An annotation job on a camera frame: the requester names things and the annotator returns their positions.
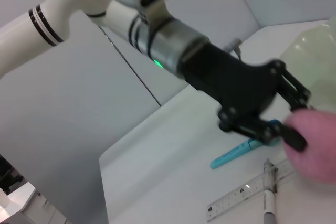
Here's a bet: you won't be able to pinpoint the pale green glass fruit plate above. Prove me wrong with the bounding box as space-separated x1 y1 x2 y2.
279 15 336 112

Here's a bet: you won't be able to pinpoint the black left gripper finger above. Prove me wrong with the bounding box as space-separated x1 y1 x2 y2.
276 68 312 111
219 108 308 153

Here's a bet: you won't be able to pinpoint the transparent plastic ruler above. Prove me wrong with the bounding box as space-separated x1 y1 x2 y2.
206 158 296 222

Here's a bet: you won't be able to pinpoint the white background furniture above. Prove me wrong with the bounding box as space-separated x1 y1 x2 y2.
0 182 66 224

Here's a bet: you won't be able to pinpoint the grey and clear pen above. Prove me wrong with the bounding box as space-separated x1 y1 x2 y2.
263 158 278 224

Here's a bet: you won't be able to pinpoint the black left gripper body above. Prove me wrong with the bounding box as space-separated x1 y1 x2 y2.
180 40 287 120

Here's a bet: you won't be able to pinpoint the pink peach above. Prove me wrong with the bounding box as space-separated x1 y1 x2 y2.
285 110 336 183

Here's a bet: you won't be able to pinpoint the blue scissors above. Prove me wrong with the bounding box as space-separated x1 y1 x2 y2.
209 119 283 170

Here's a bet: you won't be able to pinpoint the dark background equipment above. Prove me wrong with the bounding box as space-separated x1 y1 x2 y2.
0 153 27 196

